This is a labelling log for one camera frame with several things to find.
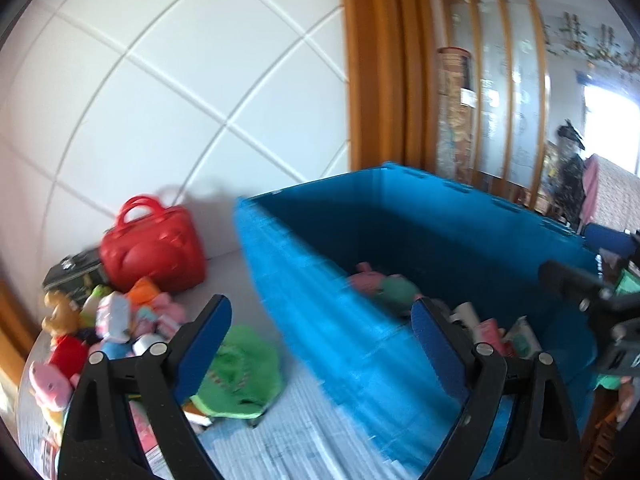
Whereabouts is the curved wooden frame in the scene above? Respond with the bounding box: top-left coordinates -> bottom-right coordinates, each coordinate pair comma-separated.
340,0 -> 441,176
0,270 -> 38,386

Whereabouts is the light blue striped tablecloth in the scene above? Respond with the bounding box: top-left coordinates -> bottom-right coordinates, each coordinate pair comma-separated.
15,250 -> 436,480

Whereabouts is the pink pig plush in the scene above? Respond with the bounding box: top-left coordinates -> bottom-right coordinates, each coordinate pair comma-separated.
29,360 -> 76,411

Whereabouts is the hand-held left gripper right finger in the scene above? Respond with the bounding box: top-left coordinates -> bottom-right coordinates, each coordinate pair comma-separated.
410,296 -> 583,480

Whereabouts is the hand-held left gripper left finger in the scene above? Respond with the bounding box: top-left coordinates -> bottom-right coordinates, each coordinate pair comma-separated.
59,294 -> 233,480

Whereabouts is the pile of medicine boxes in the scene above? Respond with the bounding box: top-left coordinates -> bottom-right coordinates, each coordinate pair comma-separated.
475,316 -> 542,357

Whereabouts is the wooden slat partition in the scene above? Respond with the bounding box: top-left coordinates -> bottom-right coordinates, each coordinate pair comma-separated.
432,0 -> 551,211

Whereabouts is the pink patterned cloth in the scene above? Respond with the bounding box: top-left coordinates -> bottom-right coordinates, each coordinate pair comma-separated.
585,155 -> 640,241

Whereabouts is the orange plush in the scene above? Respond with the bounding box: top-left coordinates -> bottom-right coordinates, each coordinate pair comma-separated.
127,277 -> 161,306

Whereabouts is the dark box with metal clasp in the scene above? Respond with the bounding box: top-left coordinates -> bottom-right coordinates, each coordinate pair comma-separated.
42,249 -> 108,306

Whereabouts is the teal pig plush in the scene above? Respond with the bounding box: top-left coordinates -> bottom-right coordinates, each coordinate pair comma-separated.
347,261 -> 423,316

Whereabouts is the white tissue pack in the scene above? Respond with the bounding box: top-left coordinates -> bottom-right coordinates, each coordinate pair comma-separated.
95,292 -> 133,341

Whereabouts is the patterned rolled mat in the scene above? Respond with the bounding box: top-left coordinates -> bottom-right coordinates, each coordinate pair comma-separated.
436,46 -> 476,181

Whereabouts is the small pink plush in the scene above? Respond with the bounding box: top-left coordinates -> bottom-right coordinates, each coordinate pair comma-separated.
150,295 -> 186,326

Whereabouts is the white spray bottle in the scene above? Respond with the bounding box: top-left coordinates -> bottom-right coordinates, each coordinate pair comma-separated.
450,302 -> 478,331

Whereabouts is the white green frog plush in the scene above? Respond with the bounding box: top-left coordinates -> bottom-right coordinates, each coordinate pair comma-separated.
82,285 -> 111,316

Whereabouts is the pink tissue pack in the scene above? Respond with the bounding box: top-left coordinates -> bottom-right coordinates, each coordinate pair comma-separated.
127,400 -> 157,461

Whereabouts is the blue plastic crate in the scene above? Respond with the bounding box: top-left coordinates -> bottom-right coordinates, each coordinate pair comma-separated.
235,162 -> 601,480

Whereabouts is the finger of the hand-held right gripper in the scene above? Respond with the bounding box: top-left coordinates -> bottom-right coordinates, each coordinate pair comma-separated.
538,260 -> 640,318
582,222 -> 640,261

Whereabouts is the red bear-face suitcase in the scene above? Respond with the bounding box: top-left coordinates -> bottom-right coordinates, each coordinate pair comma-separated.
99,195 -> 207,293

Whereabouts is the green frog plush hat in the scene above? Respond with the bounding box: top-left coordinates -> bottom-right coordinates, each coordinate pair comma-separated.
190,325 -> 283,418

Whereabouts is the brown bear plush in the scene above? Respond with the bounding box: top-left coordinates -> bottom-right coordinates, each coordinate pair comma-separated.
42,290 -> 83,336

